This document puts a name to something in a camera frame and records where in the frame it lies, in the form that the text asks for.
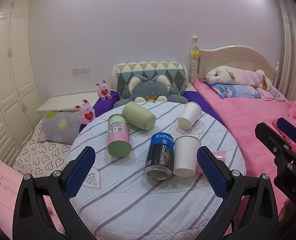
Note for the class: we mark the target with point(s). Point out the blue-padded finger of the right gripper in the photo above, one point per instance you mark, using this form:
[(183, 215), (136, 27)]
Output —
[(287, 128)]

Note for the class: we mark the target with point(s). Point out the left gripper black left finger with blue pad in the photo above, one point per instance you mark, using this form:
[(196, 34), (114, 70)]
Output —
[(31, 219)]

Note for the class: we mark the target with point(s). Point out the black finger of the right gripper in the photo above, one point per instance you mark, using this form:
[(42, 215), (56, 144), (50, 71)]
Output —
[(285, 159)]

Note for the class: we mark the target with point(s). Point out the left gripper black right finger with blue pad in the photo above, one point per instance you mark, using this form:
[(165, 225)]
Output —
[(260, 218)]

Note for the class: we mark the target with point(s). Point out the blue black metal cup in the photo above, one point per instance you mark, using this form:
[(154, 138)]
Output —
[(160, 157)]

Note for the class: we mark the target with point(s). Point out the small pink cup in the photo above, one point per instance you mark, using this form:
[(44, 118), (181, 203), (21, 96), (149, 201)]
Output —
[(220, 155)]

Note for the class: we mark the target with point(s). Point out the near white paper cup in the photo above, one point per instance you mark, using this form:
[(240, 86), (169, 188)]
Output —
[(185, 156)]

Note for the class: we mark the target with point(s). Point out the white paper cup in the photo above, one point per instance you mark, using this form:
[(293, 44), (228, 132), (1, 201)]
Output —
[(190, 114), (185, 156)]

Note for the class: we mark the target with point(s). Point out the far white paper cup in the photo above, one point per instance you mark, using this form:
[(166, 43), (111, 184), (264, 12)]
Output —
[(190, 114)]

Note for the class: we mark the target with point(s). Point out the pink green-lidded cup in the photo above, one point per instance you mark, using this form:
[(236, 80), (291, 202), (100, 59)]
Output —
[(118, 142)]

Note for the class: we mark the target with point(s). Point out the light green cup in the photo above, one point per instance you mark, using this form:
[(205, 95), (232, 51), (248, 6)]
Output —
[(138, 116)]

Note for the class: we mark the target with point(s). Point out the pink floral quilt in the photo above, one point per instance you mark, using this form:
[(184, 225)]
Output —
[(10, 181)]

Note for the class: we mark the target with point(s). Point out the cream curtain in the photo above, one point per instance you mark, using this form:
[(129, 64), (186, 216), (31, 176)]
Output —
[(287, 83)]

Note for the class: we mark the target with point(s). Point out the pink blanket on bed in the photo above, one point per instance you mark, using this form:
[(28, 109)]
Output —
[(241, 115)]

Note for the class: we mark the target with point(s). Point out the heart pattern white pillow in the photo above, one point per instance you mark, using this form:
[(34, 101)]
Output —
[(41, 159)]

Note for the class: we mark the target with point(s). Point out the blue cartoon pillow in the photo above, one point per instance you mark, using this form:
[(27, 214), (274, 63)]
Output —
[(242, 91)]

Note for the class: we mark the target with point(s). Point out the white pink plush dog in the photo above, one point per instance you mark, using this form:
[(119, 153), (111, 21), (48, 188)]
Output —
[(235, 76)]

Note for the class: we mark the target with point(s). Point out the grey flower pillow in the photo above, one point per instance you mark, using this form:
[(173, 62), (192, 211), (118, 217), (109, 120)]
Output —
[(61, 127)]

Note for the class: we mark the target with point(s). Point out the cream bed headboard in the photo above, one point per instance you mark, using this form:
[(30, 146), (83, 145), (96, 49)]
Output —
[(241, 57)]

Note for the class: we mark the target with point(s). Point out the cream wardrobe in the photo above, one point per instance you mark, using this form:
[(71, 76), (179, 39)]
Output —
[(19, 97)]

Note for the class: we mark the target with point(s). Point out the white bedside table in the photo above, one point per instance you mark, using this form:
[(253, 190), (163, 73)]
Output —
[(67, 102)]

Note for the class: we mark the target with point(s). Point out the near pink pig toy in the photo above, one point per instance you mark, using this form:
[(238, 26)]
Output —
[(86, 112)]

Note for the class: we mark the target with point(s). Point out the pink pig toy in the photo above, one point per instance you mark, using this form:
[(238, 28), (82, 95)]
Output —
[(86, 112), (104, 91)]

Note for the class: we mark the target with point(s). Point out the round striped white cushion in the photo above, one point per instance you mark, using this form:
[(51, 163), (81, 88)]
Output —
[(118, 201)]

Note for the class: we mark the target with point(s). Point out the yellow star clip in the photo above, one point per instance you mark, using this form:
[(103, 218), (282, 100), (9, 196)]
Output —
[(194, 54)]

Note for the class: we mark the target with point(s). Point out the purple cushion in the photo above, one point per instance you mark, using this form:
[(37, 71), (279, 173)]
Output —
[(102, 106)]

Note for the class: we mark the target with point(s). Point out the triangle pattern pillow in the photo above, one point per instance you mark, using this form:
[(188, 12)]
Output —
[(175, 71)]

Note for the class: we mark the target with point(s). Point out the grey cat plush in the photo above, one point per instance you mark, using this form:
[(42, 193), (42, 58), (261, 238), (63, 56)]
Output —
[(159, 89)]

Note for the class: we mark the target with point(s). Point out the far pink pig toy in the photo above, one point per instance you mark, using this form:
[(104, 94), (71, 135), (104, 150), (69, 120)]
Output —
[(104, 91)]

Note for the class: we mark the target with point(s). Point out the wall socket panel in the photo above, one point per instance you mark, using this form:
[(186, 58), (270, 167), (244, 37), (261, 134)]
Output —
[(81, 70)]

